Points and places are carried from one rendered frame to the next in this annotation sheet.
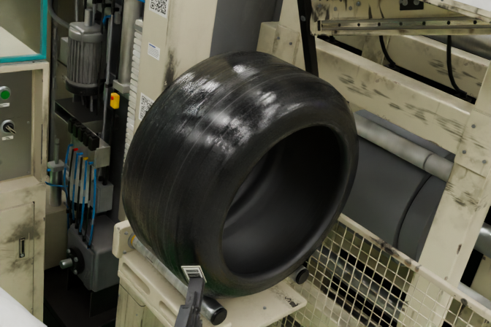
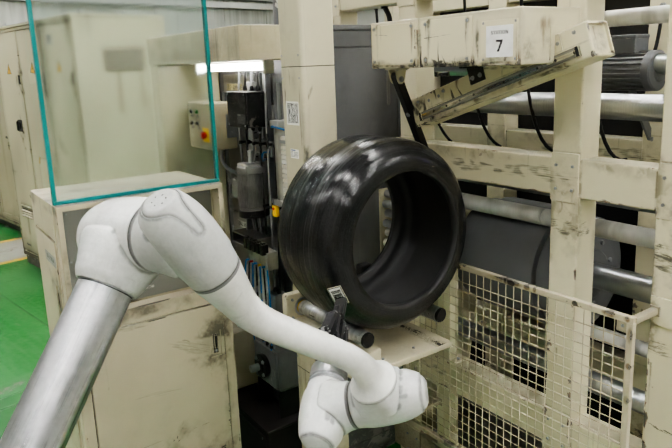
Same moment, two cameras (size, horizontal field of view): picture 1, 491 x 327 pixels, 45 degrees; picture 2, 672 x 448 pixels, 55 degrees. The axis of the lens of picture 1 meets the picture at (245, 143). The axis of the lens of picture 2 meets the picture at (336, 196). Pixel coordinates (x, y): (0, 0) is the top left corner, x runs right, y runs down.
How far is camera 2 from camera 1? 68 cm
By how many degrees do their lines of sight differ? 17
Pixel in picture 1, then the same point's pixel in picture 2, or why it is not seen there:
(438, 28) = (498, 89)
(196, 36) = (324, 136)
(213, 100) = (333, 161)
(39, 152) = not seen: hidden behind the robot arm
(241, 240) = (387, 297)
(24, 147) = not seen: hidden behind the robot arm
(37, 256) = (229, 352)
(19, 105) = not seen: hidden behind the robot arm
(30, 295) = (226, 390)
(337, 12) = (430, 101)
